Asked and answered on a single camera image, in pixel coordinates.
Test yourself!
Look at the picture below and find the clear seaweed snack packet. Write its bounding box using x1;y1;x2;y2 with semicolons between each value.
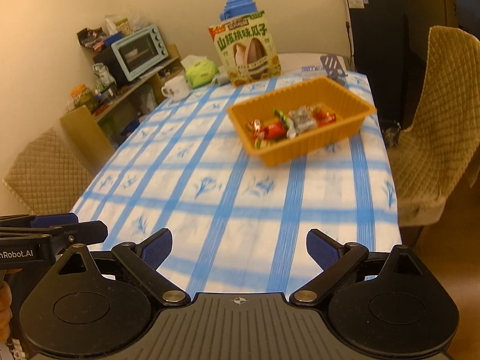
289;106;317;133

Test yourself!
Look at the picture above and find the black floor fan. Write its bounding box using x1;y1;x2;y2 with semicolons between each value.
381;120;402;148

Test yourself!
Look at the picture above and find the blue thermos jug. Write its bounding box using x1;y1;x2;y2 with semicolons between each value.
220;0;258;21

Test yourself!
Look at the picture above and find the black cabinet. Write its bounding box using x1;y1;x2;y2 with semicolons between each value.
346;0;409;125

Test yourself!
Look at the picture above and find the red double happiness packet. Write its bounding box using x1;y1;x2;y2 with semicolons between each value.
257;122;288;141

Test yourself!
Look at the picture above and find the green long snack wrapper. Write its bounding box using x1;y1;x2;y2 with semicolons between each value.
273;108;297;139

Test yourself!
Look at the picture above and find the white mug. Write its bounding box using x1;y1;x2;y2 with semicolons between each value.
161;76;191;102

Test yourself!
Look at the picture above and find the blue checked tablecloth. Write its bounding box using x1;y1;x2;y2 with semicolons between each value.
72;75;401;294

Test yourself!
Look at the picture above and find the wooden shelf unit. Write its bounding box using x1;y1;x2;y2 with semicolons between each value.
60;44;183;175

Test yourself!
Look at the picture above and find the light blue toaster oven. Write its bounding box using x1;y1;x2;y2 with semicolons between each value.
93;25;169;88

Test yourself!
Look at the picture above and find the blue white tissue packet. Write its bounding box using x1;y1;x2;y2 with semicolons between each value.
301;65;327;80

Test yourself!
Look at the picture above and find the quilted brown chair right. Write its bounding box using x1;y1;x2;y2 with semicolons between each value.
387;26;479;228

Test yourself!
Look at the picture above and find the sunflower seed snack box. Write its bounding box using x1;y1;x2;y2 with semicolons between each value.
208;10;282;87

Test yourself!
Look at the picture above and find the red cartoon candy packet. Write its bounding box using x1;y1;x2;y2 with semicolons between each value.
312;109;337;127

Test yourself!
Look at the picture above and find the quilted brown chair left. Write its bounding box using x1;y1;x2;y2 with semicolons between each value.
2;128;93;215

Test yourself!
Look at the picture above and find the red patterned candy packet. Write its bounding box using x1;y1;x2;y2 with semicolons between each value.
247;119;264;140

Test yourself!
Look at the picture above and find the person's left hand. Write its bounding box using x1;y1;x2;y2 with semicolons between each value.
0;269;21;341

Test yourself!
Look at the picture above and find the grey phone stand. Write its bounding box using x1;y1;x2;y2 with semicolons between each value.
320;55;347;86

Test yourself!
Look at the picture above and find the green tissue pack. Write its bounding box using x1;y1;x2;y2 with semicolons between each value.
181;55;219;89

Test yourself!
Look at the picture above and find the orange plastic tray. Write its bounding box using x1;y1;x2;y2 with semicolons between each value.
227;77;376;167

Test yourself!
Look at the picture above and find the quilted brown chair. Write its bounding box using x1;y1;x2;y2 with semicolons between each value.
2;128;93;215
387;26;479;228

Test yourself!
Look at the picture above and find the pickle jar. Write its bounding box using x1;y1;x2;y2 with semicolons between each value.
70;84;98;113

